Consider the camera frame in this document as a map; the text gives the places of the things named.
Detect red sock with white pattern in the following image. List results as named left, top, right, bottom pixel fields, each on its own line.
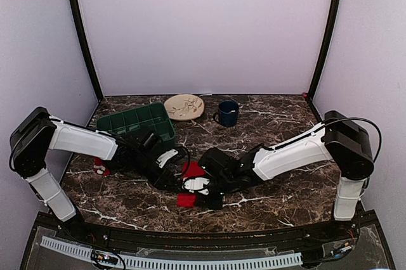
left=176, top=162, right=205, bottom=208

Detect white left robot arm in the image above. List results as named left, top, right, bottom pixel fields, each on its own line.
left=9, top=106, right=181, bottom=242

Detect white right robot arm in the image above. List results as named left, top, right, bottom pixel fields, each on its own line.
left=183, top=111, right=374, bottom=241

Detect red white rolled sock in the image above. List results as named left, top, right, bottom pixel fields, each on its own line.
left=93, top=157, right=110, bottom=176

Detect green plastic divided crate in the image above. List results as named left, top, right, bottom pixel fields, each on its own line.
left=96, top=103, right=176, bottom=151

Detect dark blue enamel mug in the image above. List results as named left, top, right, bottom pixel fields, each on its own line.
left=213, top=100, right=239, bottom=127

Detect beige floral ceramic plate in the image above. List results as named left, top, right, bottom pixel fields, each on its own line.
left=164, top=94, right=205, bottom=121

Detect left circuit board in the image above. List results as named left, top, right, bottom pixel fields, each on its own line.
left=90, top=250, right=118, bottom=266

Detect circuit board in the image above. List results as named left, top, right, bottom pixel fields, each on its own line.
left=90, top=250, right=118, bottom=266
left=331, top=243, right=355, bottom=258

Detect right circuit board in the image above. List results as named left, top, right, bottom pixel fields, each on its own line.
left=331, top=243, right=355, bottom=258

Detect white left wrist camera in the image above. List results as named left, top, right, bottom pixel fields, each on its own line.
left=156, top=149, right=179, bottom=168

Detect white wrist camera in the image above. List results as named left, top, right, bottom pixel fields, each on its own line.
left=156, top=149, right=179, bottom=168
left=182, top=177, right=210, bottom=195

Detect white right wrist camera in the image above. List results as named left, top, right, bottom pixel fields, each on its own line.
left=182, top=177, right=210, bottom=195

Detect white slotted cable duct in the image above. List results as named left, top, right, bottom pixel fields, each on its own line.
left=40, top=236, right=303, bottom=269

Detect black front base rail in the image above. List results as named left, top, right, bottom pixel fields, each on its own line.
left=20, top=208, right=396, bottom=269

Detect black left frame post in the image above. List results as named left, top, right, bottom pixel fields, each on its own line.
left=69, top=0, right=104, bottom=102

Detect black frame post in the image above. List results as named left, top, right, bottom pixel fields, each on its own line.
left=69, top=0, right=104, bottom=102
left=307, top=0, right=340, bottom=103

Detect black right frame post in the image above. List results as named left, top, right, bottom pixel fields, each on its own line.
left=307, top=0, right=340, bottom=103

